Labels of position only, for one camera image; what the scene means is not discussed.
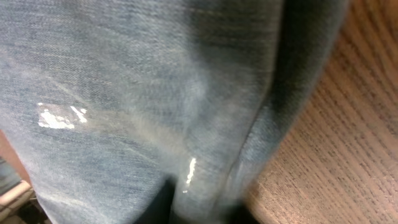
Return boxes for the blue denim jeans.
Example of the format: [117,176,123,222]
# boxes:
[1,0,348,223]

